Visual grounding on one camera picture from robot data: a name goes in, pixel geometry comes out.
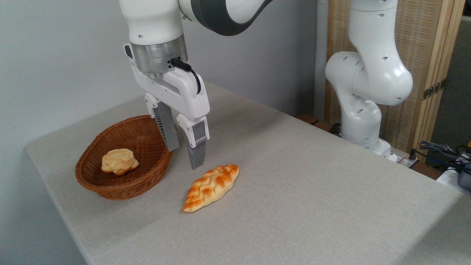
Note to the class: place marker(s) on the brown wooden block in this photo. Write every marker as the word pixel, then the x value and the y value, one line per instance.
pixel 307 119
pixel 323 126

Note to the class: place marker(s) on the wood and rattan folding screen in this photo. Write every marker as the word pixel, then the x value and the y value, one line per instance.
pixel 417 36

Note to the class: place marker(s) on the round pale bread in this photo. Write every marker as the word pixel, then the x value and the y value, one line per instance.
pixel 119 162

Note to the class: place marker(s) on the brown wicker basket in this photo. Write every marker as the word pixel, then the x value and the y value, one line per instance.
pixel 121 188

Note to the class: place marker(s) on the black metal hinge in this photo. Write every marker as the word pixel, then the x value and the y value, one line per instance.
pixel 434 89

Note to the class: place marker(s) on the dark grey partition panel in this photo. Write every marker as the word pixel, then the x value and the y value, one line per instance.
pixel 454 92

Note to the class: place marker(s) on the grey box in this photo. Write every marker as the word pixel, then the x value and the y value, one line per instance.
pixel 465 178

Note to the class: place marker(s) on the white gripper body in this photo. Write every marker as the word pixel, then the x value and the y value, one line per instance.
pixel 184 94

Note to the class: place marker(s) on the braided golden bread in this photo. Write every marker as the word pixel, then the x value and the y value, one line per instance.
pixel 211 187

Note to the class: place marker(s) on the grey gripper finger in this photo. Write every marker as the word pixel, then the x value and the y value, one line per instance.
pixel 198 141
pixel 167 129

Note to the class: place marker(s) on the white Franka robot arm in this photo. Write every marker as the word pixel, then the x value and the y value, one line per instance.
pixel 368 73

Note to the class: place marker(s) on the white power strip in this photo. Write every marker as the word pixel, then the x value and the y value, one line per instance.
pixel 403 160

